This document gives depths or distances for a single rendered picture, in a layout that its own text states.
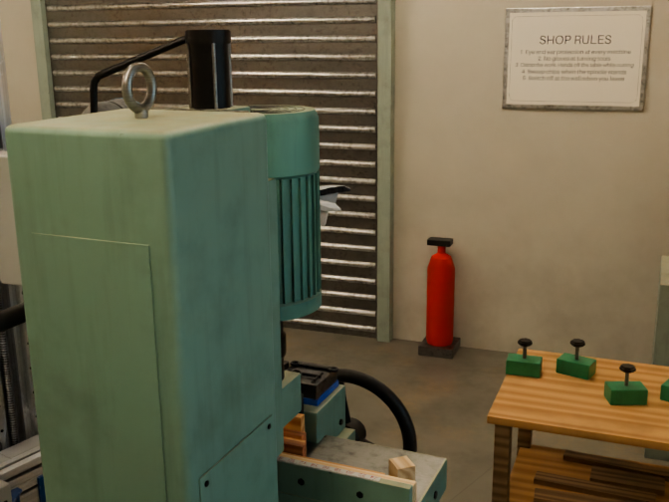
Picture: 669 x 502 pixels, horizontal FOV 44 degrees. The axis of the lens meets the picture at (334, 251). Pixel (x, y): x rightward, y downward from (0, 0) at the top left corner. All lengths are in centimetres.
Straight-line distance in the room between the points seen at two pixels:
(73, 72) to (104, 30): 32
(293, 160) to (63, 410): 46
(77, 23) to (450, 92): 216
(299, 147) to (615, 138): 303
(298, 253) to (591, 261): 310
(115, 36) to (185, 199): 406
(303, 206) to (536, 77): 296
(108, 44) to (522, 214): 247
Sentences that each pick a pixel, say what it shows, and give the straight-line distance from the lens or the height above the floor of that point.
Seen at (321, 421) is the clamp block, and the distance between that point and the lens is 153.
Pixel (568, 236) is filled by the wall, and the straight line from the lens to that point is 421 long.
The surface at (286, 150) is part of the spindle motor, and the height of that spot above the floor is 145.
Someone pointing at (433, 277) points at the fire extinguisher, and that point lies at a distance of 420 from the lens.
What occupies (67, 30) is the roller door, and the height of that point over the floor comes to 164.
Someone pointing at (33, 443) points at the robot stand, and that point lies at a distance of 203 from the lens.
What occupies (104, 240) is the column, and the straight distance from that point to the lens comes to 93.
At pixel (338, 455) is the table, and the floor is 90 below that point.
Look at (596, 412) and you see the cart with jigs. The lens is 260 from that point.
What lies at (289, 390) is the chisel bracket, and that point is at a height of 106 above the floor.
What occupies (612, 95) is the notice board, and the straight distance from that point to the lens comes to 408.
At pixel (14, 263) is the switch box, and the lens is 108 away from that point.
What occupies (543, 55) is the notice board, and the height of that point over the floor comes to 150.
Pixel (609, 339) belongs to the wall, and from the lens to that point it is 434.
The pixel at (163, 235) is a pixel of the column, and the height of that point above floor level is 141.
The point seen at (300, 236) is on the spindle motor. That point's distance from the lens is 123.
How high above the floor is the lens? 162
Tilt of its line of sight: 15 degrees down
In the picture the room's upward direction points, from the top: 1 degrees counter-clockwise
